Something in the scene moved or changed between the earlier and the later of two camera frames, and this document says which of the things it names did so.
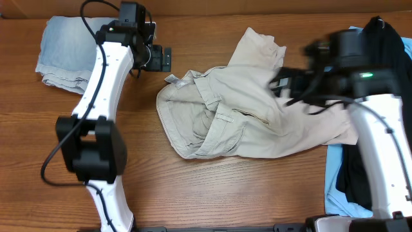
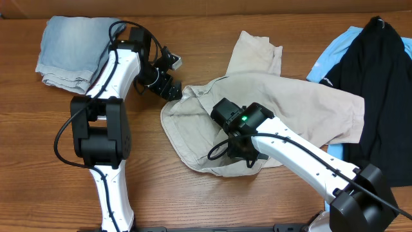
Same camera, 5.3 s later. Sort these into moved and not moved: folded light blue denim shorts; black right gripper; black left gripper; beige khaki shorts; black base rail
Moved: black right gripper; black left gripper; beige khaki shorts
Not moved: black base rail; folded light blue denim shorts
